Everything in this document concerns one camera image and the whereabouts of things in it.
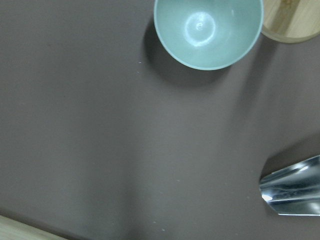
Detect mint green bowl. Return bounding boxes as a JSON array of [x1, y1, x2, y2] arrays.
[[153, 0, 264, 71]]

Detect steel scoop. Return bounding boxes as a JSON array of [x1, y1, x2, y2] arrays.
[[259, 155, 320, 217]]

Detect wooden mug tree stand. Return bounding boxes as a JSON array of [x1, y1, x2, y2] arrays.
[[261, 0, 320, 44]]

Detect wooden cutting board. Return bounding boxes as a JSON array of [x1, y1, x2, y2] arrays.
[[0, 215, 66, 240]]

